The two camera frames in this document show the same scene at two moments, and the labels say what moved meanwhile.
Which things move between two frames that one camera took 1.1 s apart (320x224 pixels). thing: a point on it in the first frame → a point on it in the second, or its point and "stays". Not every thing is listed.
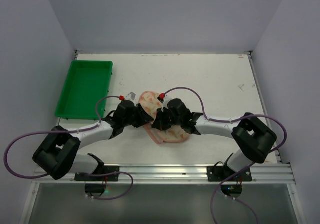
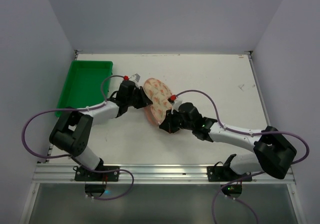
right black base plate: [224, 173] stays
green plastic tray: [87, 81] stays
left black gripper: [139, 115] → [139, 97]
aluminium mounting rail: [180, 173] stays
